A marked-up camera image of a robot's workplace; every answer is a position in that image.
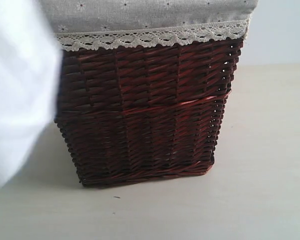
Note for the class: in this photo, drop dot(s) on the white t-shirt with red lettering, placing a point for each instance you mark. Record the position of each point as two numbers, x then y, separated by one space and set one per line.
30 60

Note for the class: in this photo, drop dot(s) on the dark brown wicker basket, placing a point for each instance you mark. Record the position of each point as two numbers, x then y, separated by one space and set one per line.
130 115

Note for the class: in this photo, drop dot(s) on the grey fabric liner lace trim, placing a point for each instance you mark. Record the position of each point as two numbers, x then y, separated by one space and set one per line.
110 24

